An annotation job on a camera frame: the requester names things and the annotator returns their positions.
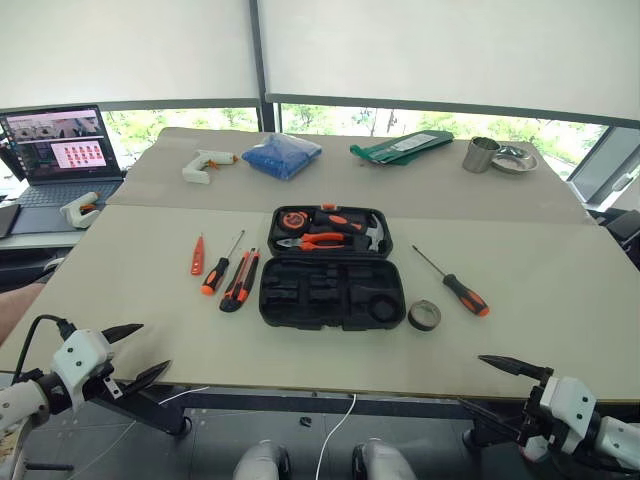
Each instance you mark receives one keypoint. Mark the black tape roll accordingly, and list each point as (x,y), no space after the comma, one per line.
(412,320)

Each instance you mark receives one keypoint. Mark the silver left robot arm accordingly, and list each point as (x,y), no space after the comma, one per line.
(17,402)

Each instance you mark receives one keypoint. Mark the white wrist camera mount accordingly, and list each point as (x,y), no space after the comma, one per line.
(570,407)
(80,357)

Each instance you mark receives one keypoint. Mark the orange black tape measure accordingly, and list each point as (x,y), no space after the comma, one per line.
(291,220)

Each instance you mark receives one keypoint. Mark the grey window post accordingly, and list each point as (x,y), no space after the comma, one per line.
(264,100)

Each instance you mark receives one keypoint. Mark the white glue gun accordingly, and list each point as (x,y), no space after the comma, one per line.
(77,212)
(200,162)

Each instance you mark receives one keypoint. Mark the open grey laptop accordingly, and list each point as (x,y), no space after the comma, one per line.
(55,145)

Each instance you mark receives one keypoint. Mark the steel bowl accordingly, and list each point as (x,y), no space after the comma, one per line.
(515,162)

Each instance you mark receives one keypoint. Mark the black tool case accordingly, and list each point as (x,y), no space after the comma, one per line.
(330,295)

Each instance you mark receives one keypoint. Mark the green flat packet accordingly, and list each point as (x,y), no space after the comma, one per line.
(400,147)

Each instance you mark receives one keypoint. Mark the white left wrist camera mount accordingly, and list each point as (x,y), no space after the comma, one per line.
(80,357)

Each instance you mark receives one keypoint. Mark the blue plastic bag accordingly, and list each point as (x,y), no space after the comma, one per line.
(282,152)

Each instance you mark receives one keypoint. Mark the person's bare leg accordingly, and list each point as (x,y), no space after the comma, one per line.
(17,310)

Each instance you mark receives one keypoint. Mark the white roller blind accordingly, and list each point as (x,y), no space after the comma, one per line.
(125,50)
(450,50)

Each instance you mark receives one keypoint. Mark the grey rounded robot leg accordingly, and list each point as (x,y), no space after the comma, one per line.
(382,460)
(257,462)

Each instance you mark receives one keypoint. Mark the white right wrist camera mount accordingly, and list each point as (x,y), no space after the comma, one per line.
(570,407)

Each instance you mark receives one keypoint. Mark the steel cup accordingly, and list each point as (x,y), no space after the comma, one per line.
(477,157)

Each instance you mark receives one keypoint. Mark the orange voltage tester pen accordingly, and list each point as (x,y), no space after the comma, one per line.
(197,260)

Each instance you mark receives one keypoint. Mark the black bag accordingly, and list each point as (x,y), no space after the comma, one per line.
(622,235)

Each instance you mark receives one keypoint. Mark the black table leg bracket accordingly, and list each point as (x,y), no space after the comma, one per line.
(487,432)
(150,410)

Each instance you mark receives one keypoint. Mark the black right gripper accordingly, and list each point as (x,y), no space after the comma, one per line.
(531,410)

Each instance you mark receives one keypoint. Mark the black orange screwdriver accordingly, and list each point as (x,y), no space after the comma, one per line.
(214,277)
(465,295)

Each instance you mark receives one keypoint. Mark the black orange utility knife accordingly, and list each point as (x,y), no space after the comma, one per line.
(239,285)

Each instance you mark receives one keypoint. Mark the white shoe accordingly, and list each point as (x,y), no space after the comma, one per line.
(54,265)

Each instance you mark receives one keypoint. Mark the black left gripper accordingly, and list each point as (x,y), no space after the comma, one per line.
(102,382)

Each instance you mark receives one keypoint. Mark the small black floor clip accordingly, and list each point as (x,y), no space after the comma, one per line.
(306,420)

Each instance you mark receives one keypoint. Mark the black phone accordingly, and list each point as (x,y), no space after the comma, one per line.
(7,220)

